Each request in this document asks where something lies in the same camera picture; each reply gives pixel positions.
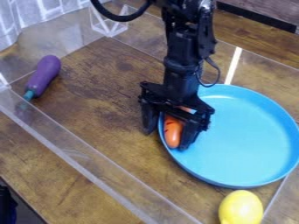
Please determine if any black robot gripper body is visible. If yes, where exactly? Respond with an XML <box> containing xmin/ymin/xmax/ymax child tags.
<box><xmin>137</xmin><ymin>57</ymin><xmax>216</xmax><ymax>131</ymax></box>

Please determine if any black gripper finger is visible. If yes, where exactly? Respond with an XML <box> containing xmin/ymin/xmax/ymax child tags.
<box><xmin>141</xmin><ymin>102</ymin><xmax>159</xmax><ymax>135</ymax></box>
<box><xmin>179</xmin><ymin>119</ymin><xmax>207</xmax><ymax>151</ymax></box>

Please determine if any orange toy carrot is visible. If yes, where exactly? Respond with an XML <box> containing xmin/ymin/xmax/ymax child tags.
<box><xmin>163</xmin><ymin>114</ymin><xmax>184</xmax><ymax>149</ymax></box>

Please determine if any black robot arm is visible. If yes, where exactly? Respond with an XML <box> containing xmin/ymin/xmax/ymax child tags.
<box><xmin>139</xmin><ymin>0</ymin><xmax>216</xmax><ymax>150</ymax></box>

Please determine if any blue plastic plate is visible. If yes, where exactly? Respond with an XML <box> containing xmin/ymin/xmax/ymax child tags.
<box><xmin>165</xmin><ymin>84</ymin><xmax>299</xmax><ymax>189</ymax></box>

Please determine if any yellow toy lemon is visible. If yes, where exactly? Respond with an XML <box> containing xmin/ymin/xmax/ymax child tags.
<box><xmin>219</xmin><ymin>190</ymin><xmax>264</xmax><ymax>224</ymax></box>

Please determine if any purple toy eggplant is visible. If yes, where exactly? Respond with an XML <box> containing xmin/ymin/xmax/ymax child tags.
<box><xmin>22</xmin><ymin>55</ymin><xmax>61</xmax><ymax>101</ymax></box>

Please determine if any clear acrylic corner bracket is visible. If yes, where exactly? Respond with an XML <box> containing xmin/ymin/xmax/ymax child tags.
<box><xmin>88</xmin><ymin>6</ymin><xmax>128</xmax><ymax>38</ymax></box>

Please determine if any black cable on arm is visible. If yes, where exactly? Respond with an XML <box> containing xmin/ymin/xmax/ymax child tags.
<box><xmin>89</xmin><ymin>0</ymin><xmax>221</xmax><ymax>88</ymax></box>

